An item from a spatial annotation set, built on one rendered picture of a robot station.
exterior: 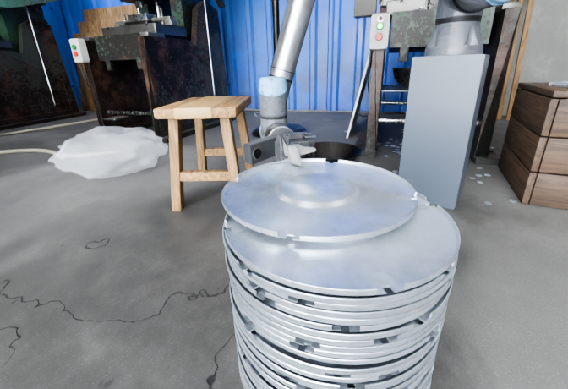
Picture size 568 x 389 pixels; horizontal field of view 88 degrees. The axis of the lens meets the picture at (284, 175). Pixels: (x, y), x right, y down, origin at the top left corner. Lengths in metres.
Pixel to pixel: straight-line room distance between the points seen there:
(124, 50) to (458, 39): 1.83
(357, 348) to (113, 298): 0.53
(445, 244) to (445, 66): 0.68
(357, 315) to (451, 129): 0.77
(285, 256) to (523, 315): 0.51
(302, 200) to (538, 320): 0.49
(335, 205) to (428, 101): 0.64
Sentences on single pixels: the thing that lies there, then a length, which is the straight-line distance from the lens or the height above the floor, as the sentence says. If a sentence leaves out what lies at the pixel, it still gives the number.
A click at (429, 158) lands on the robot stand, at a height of 0.15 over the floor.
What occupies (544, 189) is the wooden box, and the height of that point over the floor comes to 0.06.
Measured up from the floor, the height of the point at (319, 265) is 0.24.
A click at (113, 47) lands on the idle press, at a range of 2.27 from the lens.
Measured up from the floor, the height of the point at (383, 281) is 0.24.
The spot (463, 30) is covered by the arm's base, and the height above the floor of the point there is 0.51.
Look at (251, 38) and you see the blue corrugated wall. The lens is 3.14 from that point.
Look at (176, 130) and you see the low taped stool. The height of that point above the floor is 0.26.
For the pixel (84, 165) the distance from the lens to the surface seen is 1.39.
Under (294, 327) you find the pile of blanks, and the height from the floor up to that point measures 0.20.
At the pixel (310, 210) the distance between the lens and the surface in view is 0.39.
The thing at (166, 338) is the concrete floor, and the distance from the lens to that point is 0.61.
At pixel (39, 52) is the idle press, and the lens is 3.70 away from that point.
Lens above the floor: 0.43
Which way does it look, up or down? 21 degrees down
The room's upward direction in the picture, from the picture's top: 2 degrees counter-clockwise
